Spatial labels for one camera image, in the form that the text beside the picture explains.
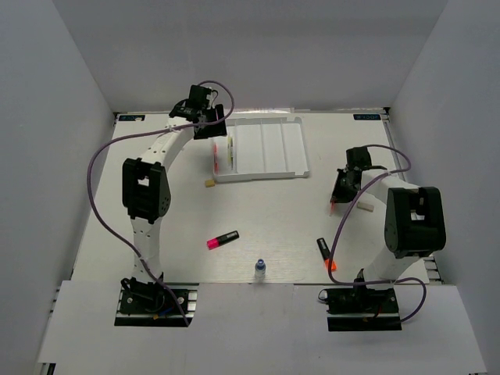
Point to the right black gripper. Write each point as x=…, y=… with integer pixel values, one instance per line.
x=337, y=194

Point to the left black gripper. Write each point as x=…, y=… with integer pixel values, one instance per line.
x=216, y=130

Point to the pink pen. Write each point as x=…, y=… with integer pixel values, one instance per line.
x=215, y=158

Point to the yellow pen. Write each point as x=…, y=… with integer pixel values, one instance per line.
x=228, y=161

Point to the orange highlighter black cap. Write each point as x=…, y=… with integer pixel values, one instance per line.
x=325, y=253

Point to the small blue-capped bottle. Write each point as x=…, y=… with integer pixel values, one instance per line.
x=260, y=270

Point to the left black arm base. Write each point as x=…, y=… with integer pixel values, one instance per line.
x=150, y=305

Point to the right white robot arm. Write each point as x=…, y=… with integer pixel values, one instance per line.
x=414, y=224

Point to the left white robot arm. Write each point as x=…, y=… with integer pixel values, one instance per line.
x=145, y=188

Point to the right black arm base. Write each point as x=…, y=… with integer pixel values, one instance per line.
x=361, y=309

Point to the white eraser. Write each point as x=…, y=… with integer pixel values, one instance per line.
x=365, y=206

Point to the white compartment tray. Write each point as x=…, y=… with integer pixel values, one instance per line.
x=265, y=148

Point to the pink highlighter black cap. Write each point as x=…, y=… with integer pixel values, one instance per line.
x=222, y=240

